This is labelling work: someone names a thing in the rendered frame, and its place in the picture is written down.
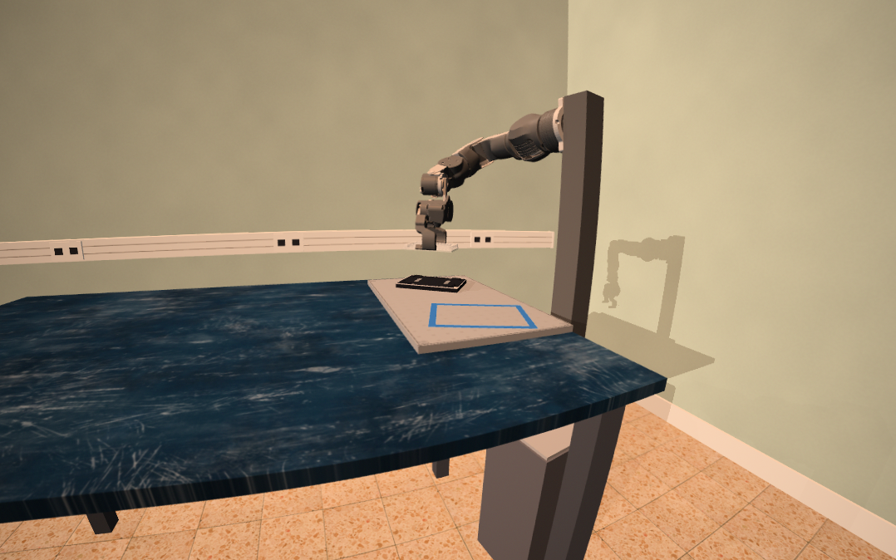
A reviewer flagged blue tape strip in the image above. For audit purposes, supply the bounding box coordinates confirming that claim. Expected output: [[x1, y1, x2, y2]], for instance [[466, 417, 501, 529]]
[[428, 303, 538, 329]]

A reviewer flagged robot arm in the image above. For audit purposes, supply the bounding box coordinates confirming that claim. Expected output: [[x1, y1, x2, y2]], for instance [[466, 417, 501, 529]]
[[420, 97, 564, 199]]

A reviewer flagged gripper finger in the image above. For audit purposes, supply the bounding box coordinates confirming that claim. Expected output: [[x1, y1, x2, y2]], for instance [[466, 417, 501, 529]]
[[415, 209, 437, 251], [427, 221, 447, 243]]

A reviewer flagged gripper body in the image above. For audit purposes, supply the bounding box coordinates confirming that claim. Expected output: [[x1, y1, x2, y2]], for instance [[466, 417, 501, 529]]
[[416, 178, 453, 228]]

